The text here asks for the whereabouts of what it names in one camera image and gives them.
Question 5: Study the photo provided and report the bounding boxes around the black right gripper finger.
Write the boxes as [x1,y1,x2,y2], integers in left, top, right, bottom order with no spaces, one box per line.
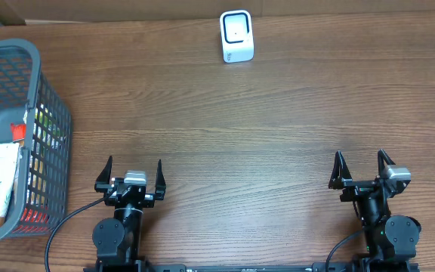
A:
[329,150,353,190]
[378,149,396,178]

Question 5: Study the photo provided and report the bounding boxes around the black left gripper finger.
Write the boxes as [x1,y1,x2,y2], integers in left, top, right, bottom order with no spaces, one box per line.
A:
[94,156,113,192]
[154,160,166,200]

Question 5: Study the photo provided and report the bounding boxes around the green snack packet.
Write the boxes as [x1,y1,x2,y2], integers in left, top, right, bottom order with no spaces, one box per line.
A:
[33,104,66,150]

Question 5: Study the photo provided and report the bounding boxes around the orange spaghetti packet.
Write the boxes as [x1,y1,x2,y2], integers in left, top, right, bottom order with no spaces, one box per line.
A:
[11,123,26,147]

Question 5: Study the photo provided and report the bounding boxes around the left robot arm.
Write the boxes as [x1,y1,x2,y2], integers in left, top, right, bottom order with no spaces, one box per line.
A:
[92,157,166,267]

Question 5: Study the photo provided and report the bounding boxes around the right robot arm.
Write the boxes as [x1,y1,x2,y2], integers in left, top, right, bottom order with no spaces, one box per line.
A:
[325,149,421,271]

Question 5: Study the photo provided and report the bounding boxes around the white barcode scanner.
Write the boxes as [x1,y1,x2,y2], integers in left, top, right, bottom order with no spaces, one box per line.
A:
[219,10,255,63]

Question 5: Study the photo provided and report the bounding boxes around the grey plastic mesh basket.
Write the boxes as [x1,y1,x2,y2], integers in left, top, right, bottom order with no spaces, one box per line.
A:
[0,39,73,241]

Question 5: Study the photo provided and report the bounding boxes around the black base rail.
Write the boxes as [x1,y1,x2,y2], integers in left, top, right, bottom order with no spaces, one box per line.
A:
[83,258,421,272]

